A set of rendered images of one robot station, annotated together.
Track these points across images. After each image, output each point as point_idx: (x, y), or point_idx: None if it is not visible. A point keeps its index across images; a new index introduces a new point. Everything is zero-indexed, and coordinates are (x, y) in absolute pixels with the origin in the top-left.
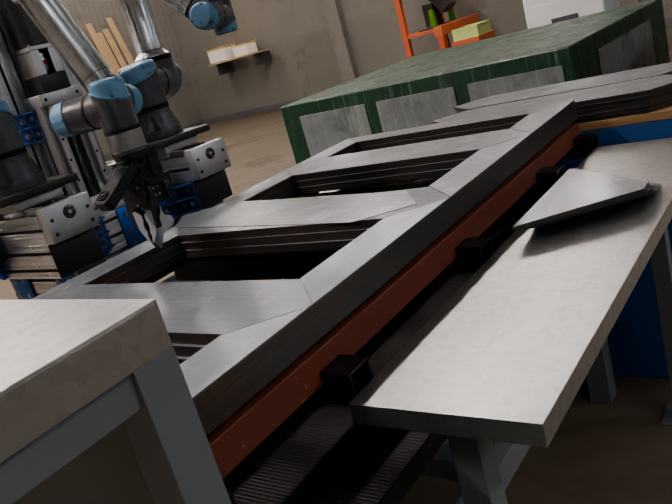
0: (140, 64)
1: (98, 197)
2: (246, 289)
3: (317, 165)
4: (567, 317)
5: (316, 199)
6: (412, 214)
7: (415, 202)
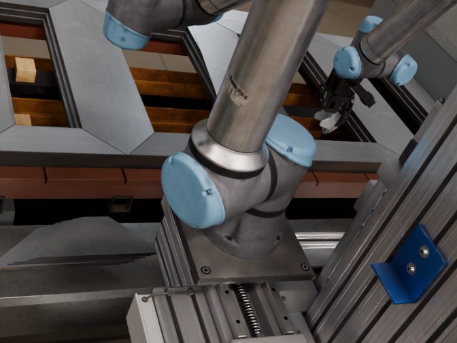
0: (283, 115)
1: (373, 97)
2: (319, 55)
3: (120, 122)
4: (231, 15)
5: (216, 76)
6: (229, 24)
7: (213, 26)
